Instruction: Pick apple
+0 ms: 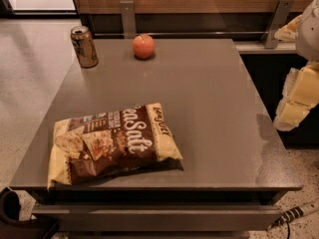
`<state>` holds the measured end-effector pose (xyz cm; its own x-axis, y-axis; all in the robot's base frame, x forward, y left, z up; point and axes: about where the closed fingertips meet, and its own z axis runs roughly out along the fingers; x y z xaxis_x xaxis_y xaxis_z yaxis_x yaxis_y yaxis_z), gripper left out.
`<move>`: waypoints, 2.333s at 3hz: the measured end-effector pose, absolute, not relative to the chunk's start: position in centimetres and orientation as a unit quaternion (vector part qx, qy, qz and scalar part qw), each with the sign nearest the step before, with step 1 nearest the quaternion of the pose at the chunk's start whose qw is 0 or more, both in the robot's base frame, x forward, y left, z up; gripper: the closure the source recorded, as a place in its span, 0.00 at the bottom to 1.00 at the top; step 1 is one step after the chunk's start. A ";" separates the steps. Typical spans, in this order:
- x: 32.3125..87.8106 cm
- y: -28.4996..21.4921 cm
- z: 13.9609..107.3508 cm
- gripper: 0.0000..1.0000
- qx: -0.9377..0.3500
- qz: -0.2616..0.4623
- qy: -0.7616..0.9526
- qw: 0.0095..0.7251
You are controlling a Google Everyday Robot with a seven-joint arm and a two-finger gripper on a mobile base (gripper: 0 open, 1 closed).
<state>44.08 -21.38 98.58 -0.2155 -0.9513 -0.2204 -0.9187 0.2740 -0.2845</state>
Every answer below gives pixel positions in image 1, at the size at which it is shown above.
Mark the right metal bracket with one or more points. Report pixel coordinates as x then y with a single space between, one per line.
277 20

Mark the red apple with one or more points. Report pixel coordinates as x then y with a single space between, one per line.
143 46

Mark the brown sea salt chip bag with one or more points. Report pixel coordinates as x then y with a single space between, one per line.
108 144

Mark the metal bracket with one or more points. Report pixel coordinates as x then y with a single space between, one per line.
277 20
128 18

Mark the gold soda can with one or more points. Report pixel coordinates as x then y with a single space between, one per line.
83 44

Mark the left metal bracket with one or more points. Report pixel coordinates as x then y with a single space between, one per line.
128 18

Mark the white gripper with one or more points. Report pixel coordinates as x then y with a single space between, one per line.
309 34

